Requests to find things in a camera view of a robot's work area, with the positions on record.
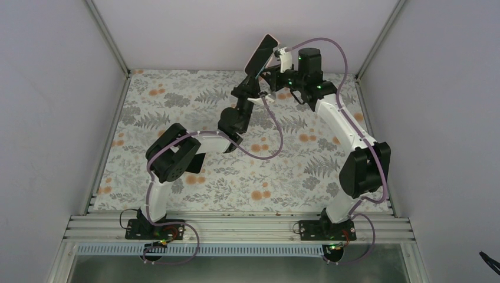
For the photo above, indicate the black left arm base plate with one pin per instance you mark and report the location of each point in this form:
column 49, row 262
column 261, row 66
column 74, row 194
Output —
column 145, row 231

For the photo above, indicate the right aluminium frame post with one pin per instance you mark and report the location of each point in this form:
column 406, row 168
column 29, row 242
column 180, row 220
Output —
column 395, row 13

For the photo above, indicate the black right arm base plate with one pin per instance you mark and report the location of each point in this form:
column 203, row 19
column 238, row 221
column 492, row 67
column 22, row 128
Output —
column 317, row 230

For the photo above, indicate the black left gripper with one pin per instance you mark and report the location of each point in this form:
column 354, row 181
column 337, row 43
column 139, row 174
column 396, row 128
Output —
column 252, row 91

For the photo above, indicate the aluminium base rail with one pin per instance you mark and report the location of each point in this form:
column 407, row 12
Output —
column 259, row 228

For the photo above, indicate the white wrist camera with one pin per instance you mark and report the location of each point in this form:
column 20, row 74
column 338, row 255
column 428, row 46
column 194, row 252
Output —
column 284, row 56
column 263, row 99

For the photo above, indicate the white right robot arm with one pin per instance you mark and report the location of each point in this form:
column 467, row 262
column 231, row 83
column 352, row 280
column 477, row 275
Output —
column 363, row 176

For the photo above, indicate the phone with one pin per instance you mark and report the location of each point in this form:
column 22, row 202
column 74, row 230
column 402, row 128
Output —
column 196, row 164

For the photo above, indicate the black object at edge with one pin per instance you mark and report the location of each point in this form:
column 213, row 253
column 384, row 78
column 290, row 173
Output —
column 492, row 263

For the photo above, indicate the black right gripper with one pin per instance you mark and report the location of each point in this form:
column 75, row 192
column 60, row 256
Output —
column 273, row 78

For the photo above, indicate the grey slotted cable duct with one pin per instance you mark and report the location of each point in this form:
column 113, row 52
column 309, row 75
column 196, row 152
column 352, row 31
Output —
column 205, row 249

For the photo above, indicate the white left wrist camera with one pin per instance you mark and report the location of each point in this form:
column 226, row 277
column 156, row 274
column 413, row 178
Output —
column 263, row 99

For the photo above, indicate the aluminium enclosure frame post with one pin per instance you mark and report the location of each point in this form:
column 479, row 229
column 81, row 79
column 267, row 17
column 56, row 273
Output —
column 105, row 32

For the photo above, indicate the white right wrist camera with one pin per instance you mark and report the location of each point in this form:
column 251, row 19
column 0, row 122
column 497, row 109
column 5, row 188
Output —
column 284, row 56

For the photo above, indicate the floral patterned table mat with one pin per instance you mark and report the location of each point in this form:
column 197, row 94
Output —
column 287, row 165

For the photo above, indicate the pink phone case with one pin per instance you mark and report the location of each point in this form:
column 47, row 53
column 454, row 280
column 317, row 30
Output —
column 261, row 56

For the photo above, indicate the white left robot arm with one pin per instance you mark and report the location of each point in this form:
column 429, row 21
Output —
column 180, row 150

